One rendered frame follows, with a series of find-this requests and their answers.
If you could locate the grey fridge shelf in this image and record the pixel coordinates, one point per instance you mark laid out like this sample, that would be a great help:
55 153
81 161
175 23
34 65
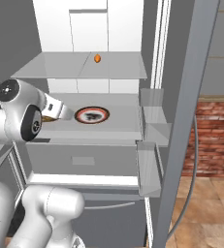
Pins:
123 109

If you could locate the clear fridge door bin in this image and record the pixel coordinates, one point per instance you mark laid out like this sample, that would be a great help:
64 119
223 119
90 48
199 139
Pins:
153 119
147 171

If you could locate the brown chicken drumstick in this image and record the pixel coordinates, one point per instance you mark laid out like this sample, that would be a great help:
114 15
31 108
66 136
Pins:
47 118

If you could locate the grey wall cupboards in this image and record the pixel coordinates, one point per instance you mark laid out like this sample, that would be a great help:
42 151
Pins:
221 48

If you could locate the red rimmed plate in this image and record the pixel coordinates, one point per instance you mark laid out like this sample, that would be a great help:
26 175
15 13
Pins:
92 115

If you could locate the grey freezer drawer front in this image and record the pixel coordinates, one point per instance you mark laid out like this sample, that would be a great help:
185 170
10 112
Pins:
116 226

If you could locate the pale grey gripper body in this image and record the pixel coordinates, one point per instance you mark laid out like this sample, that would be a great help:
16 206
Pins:
66 113

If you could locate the grey fridge crisper drawer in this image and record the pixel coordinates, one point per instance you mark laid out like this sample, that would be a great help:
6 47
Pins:
110 158

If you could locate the clear glass fridge shelf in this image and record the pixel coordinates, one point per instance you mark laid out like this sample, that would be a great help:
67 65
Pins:
65 68

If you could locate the small orange fruit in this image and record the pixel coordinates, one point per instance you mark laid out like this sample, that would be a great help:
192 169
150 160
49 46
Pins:
97 58

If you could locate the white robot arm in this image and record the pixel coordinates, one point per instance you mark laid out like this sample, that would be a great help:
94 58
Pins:
10 122

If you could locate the grey fridge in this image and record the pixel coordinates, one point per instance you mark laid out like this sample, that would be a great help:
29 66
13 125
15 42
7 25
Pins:
123 25

